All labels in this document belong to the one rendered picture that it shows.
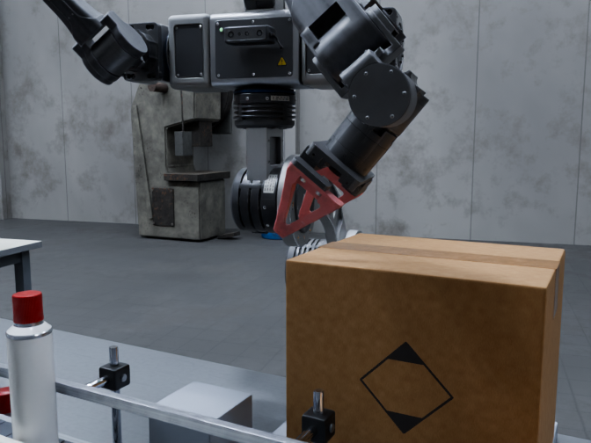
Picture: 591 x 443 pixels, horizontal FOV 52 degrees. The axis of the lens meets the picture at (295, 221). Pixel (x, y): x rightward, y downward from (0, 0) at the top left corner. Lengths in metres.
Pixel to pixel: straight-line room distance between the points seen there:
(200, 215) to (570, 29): 4.86
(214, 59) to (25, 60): 9.15
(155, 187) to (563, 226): 5.01
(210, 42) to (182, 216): 6.32
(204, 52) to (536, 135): 6.76
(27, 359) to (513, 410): 0.55
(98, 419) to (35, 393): 0.26
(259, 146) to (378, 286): 0.65
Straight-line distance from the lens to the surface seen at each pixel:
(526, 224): 7.93
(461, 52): 7.92
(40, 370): 0.79
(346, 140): 0.64
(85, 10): 1.25
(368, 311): 0.71
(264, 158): 1.28
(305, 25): 0.67
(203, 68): 1.33
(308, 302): 0.74
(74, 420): 1.06
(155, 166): 7.77
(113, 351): 0.85
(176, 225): 7.66
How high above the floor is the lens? 1.27
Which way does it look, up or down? 8 degrees down
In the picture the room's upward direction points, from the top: straight up
